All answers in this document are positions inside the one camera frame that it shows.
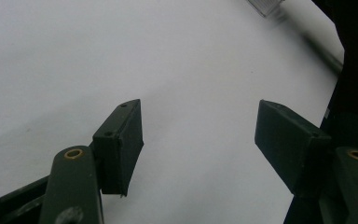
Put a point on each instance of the clear plastic tray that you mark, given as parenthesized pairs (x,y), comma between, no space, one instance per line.
(265,6)

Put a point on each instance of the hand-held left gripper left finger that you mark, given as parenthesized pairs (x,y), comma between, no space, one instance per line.
(118,149)

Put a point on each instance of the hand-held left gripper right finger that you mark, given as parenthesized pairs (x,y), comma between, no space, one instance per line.
(292,146)

